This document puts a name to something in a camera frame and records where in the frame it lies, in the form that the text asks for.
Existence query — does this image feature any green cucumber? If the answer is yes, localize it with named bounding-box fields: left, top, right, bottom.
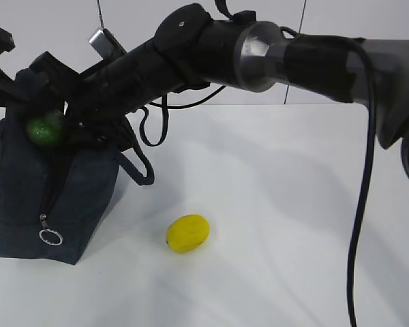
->
left=26, top=110, right=65, bottom=149

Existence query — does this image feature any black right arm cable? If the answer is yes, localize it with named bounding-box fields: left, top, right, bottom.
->
left=138, top=29, right=378, bottom=327

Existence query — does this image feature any yellow lemon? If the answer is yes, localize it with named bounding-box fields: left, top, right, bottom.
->
left=166, top=214, right=210, bottom=253

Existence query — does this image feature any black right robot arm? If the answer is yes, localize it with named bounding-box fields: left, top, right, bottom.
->
left=31, top=1, right=409, bottom=178

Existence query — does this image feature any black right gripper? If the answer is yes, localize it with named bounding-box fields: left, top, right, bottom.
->
left=29, top=33, right=205, bottom=153

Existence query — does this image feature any dark blue lunch bag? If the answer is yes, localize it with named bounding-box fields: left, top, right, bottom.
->
left=0, top=68, right=154, bottom=265

